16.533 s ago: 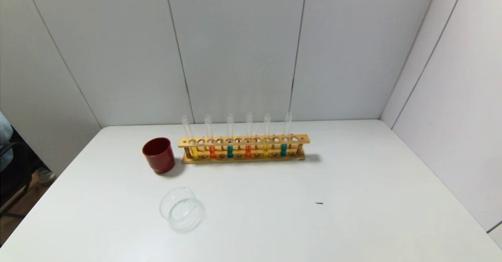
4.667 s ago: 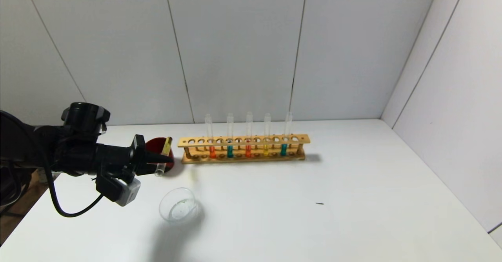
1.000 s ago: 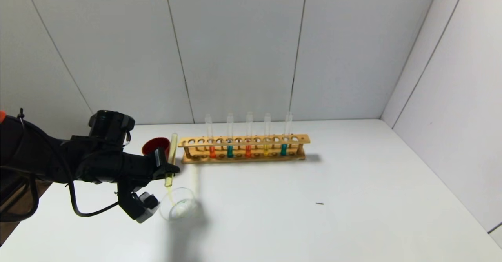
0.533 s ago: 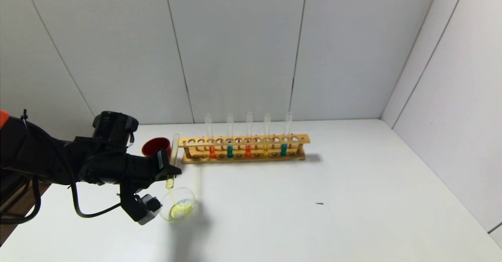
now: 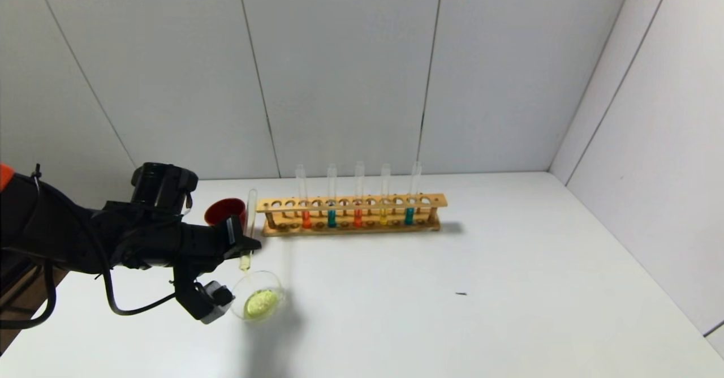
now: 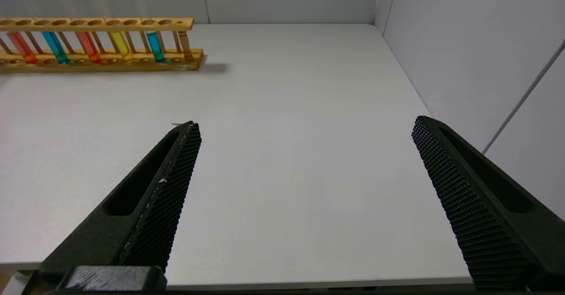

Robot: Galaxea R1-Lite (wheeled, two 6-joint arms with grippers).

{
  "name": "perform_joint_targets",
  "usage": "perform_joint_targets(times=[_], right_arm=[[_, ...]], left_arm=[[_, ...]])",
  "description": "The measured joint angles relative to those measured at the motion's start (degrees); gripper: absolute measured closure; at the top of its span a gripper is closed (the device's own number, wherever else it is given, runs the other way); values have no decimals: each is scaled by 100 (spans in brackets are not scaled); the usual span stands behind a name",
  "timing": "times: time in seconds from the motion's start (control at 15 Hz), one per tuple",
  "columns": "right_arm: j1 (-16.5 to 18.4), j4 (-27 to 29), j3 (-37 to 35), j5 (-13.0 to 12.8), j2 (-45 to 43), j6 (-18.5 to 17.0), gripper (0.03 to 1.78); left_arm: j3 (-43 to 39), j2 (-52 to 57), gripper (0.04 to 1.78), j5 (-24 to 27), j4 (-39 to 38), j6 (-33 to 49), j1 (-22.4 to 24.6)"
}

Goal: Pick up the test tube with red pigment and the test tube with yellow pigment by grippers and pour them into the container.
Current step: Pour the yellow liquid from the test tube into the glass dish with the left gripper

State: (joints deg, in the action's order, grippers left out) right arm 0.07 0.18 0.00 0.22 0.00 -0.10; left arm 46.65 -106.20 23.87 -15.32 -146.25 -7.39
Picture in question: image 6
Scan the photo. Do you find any test tube with red pigment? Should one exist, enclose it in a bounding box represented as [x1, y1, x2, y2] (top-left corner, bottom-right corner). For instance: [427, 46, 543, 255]
[74, 19, 102, 64]
[4, 19, 38, 64]

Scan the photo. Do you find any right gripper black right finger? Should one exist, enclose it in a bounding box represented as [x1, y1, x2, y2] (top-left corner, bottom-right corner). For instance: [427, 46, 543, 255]
[411, 115, 565, 292]

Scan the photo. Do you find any test tube with teal pigment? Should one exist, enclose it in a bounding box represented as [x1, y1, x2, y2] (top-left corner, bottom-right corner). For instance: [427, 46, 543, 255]
[144, 19, 166, 63]
[41, 19, 70, 65]

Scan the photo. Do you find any wooden test tube rack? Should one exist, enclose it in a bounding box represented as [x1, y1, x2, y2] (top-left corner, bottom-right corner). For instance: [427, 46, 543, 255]
[0, 18, 204, 73]

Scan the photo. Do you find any test tube with yellow pigment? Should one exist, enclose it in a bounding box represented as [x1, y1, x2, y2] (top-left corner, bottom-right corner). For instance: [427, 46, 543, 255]
[108, 19, 134, 63]

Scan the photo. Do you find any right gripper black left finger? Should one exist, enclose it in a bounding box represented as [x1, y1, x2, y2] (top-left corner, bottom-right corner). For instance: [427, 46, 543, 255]
[39, 121, 203, 283]

